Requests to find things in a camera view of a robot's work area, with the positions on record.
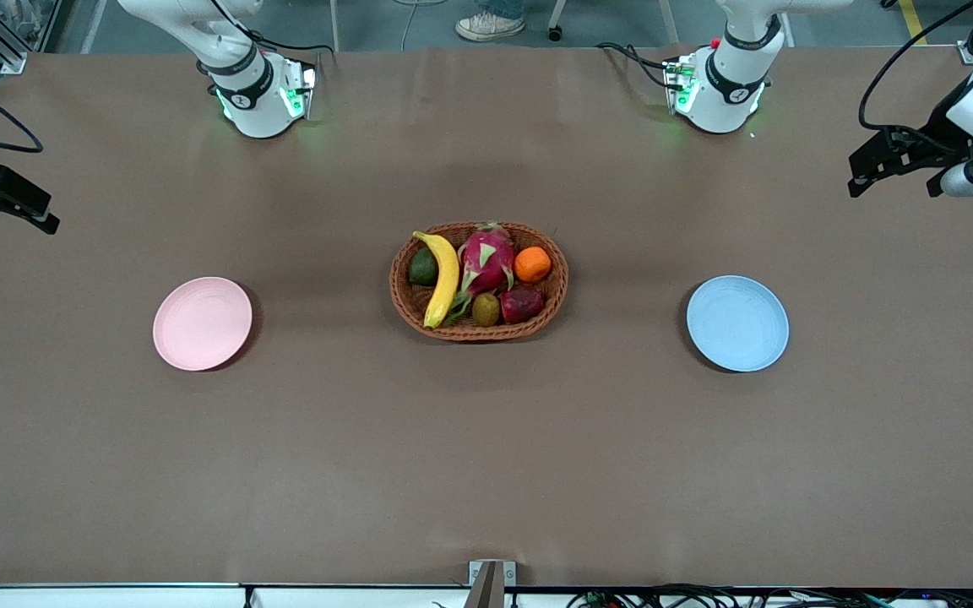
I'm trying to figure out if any red apple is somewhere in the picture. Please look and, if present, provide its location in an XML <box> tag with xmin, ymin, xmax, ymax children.
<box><xmin>499</xmin><ymin>285</ymin><xmax>546</xmax><ymax>325</ymax></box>

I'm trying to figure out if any yellow banana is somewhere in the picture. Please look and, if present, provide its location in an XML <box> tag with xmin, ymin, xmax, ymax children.
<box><xmin>412</xmin><ymin>231</ymin><xmax>460</xmax><ymax>329</ymax></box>

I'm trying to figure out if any blue plate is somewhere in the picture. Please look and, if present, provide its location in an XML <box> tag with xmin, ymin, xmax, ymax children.
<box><xmin>687</xmin><ymin>275</ymin><xmax>790</xmax><ymax>372</ymax></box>

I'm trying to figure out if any pink plate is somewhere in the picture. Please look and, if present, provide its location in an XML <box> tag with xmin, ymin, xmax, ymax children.
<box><xmin>153</xmin><ymin>277</ymin><xmax>253</xmax><ymax>372</ymax></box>

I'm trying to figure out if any orange fruit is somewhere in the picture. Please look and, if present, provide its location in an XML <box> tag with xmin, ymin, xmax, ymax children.
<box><xmin>514</xmin><ymin>246</ymin><xmax>552</xmax><ymax>285</ymax></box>

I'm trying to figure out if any brown wicker basket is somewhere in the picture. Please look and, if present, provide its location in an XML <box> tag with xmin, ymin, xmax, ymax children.
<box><xmin>389</xmin><ymin>221</ymin><xmax>570</xmax><ymax>342</ymax></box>

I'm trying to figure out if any pink dragon fruit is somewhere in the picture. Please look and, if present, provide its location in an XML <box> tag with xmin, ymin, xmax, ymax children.
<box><xmin>443</xmin><ymin>222</ymin><xmax>518</xmax><ymax>328</ymax></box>

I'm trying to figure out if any green avocado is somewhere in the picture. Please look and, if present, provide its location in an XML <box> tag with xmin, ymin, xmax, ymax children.
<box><xmin>408</xmin><ymin>247</ymin><xmax>439</xmax><ymax>287</ymax></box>

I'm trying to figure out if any white sneaker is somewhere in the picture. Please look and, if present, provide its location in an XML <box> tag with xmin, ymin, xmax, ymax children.
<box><xmin>455</xmin><ymin>10</ymin><xmax>526</xmax><ymax>42</ymax></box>

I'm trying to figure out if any black base cable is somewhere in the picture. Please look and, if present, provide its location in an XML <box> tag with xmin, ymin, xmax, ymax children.
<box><xmin>595</xmin><ymin>42</ymin><xmax>682</xmax><ymax>90</ymax></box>
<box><xmin>208</xmin><ymin>0</ymin><xmax>337</xmax><ymax>58</ymax></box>

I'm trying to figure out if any white table edge rail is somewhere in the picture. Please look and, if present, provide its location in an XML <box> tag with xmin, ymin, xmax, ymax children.
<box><xmin>0</xmin><ymin>583</ymin><xmax>973</xmax><ymax>608</ymax></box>

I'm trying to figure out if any white floor cable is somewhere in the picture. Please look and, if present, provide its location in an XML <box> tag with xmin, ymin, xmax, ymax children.
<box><xmin>400</xmin><ymin>0</ymin><xmax>447</xmax><ymax>52</ymax></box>

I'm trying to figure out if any tangled cable bundle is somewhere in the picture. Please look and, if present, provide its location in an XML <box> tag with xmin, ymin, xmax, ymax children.
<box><xmin>567</xmin><ymin>583</ymin><xmax>973</xmax><ymax>608</ymax></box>

